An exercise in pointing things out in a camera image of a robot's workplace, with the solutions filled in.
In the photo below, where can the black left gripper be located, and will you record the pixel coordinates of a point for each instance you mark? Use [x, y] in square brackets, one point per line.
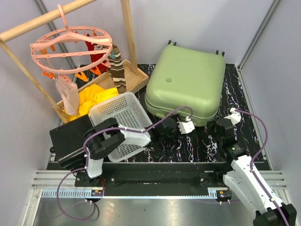
[177, 118]

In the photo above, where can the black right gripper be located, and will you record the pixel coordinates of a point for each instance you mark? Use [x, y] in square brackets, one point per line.
[213, 124]

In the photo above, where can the green hard-shell suitcase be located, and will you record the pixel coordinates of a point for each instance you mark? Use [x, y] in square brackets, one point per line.
[187, 81]

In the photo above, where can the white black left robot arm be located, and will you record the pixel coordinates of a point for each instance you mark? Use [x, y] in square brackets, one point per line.
[104, 138]

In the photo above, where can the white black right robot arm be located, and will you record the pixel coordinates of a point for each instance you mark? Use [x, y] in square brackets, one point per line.
[243, 178]

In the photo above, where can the white plastic mesh basket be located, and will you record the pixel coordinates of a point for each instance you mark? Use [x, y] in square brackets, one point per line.
[129, 113]

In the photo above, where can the wooden clothes rack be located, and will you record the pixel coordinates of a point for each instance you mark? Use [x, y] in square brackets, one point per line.
[135, 78]

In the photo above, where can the brown striped sock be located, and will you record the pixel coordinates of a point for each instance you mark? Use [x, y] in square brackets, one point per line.
[117, 71]

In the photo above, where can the teal clothespin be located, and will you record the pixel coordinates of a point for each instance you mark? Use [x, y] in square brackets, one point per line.
[112, 55]

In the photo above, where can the yellow shorts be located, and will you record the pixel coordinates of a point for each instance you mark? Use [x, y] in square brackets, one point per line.
[91, 96]

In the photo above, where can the red garment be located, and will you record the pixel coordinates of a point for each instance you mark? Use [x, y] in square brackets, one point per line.
[100, 68]

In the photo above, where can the orange clothespin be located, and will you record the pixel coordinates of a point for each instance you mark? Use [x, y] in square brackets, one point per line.
[82, 76]

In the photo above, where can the pale pink garment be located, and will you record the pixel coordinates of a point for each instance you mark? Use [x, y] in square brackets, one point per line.
[69, 94]

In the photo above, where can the black box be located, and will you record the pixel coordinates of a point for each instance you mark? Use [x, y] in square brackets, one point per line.
[68, 140]

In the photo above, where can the pink round clip hanger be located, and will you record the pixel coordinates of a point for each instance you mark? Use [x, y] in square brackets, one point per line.
[69, 43]

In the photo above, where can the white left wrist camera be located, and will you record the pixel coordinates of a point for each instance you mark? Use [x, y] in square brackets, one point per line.
[187, 126]

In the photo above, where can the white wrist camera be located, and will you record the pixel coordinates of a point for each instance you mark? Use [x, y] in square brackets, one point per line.
[187, 126]
[234, 116]

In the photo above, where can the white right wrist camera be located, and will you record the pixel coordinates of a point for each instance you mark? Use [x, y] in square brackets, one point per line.
[234, 116]

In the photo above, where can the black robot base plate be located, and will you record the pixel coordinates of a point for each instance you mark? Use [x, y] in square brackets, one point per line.
[217, 167]

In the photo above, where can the aluminium frame rail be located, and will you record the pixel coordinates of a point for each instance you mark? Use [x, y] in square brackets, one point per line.
[133, 185]

